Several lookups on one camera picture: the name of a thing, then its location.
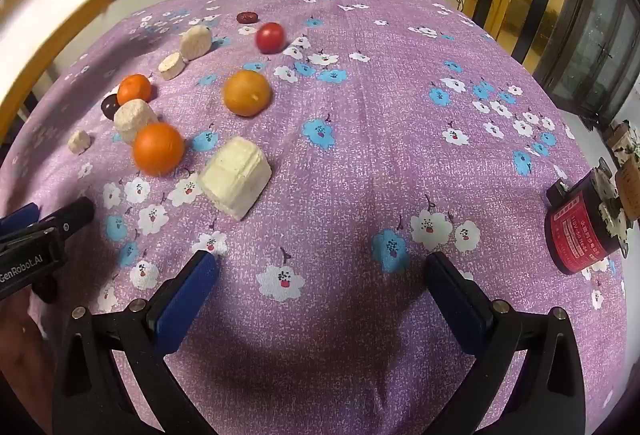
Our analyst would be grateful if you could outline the large white corn block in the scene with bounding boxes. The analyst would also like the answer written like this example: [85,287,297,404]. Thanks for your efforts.
[197,136,273,222]

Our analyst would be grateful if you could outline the white corn cob disc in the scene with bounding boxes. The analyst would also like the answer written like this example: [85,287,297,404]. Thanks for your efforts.
[158,54,186,80]

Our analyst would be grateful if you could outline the purple floral tablecloth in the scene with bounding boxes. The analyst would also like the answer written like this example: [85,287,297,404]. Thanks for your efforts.
[0,0,628,435]

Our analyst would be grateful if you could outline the wooden glass-door cabinet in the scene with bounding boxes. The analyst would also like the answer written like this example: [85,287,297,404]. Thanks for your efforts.
[472,0,640,130]

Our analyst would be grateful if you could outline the large orange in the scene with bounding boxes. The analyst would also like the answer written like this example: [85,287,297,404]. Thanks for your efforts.
[132,122,186,176]

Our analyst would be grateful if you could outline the brown textured box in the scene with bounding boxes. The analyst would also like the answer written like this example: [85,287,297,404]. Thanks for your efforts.
[616,159,640,233]

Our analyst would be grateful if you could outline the red tomato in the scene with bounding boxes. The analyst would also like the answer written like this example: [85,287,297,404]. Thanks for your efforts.
[255,22,286,54]

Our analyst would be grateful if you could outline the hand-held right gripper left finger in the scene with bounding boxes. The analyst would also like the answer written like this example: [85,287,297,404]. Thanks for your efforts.
[52,250,221,435]

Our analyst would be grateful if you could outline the small orange tangerine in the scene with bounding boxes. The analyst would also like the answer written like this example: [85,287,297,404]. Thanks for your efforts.
[117,74,152,106]

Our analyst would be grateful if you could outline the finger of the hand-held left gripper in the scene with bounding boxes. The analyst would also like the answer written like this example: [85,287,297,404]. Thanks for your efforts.
[37,196,96,236]
[0,202,41,242]

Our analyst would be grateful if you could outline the small white corn piece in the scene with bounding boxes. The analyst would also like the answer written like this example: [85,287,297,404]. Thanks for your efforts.
[67,130,93,154]

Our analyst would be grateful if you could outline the white corn cob cylinder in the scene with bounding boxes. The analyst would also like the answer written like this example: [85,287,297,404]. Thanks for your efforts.
[114,99,158,146]
[180,26,213,62]

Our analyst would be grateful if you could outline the yellow-edged white tray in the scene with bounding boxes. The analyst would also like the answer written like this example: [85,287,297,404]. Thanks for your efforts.
[0,0,118,140]

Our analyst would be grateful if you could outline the yellow-orange citrus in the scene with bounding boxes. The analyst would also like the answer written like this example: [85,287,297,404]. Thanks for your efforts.
[222,70,271,117]

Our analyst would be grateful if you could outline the floral patterned fabric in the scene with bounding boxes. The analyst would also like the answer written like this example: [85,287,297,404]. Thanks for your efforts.
[606,121,640,166]

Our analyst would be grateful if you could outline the red black cylindrical device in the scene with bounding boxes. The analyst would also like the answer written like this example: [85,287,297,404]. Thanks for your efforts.
[545,157,633,276]

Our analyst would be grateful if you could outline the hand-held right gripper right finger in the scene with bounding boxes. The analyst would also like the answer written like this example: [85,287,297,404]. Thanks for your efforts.
[424,251,587,435]

